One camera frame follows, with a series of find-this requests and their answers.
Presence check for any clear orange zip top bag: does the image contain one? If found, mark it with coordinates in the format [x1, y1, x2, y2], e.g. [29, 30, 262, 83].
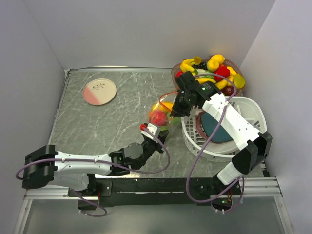
[148, 90, 181, 138]

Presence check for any red apple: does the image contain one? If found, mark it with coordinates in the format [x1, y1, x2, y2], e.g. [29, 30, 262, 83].
[175, 71, 184, 78]
[149, 111, 167, 126]

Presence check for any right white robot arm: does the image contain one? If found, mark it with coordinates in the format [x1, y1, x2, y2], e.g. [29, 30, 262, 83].
[170, 72, 273, 194]

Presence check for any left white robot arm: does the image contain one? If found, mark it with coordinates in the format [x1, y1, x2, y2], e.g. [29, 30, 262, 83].
[16, 130, 169, 196]

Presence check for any pink plate in basket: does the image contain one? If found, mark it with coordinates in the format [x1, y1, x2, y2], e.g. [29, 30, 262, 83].
[195, 111, 214, 140]

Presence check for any red apple front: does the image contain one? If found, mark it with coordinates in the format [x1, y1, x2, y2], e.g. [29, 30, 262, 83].
[175, 71, 184, 78]

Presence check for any yellow banana bunch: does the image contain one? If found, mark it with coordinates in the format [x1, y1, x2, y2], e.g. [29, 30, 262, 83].
[180, 56, 202, 76]

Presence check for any teal plate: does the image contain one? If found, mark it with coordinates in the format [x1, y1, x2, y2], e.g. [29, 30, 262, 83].
[200, 113, 234, 144]

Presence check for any red bell pepper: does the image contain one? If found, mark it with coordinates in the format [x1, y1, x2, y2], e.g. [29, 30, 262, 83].
[214, 66, 231, 82]

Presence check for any yellow lemon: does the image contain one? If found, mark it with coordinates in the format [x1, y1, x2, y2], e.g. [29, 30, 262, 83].
[210, 54, 225, 64]

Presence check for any yellow star fruit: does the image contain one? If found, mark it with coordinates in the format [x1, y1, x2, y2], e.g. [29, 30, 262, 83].
[233, 74, 246, 89]

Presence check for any clear brown fruit bowl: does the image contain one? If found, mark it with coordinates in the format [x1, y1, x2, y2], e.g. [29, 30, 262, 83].
[171, 59, 244, 97]

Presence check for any white plastic dish basket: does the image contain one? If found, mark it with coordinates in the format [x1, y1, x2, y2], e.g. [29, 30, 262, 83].
[181, 96, 267, 162]

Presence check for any white plate in basket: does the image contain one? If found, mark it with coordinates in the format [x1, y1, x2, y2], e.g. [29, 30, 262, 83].
[205, 140, 238, 154]

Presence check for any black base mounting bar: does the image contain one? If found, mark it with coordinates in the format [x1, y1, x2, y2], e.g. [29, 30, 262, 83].
[67, 177, 242, 211]

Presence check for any pink and cream plate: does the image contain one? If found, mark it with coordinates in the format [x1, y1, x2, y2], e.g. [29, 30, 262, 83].
[82, 78, 117, 106]

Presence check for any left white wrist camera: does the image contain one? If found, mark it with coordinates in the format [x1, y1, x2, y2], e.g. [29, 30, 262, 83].
[140, 123, 160, 142]

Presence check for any aluminium frame rail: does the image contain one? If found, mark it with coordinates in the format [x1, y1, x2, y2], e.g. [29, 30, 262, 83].
[24, 177, 283, 200]

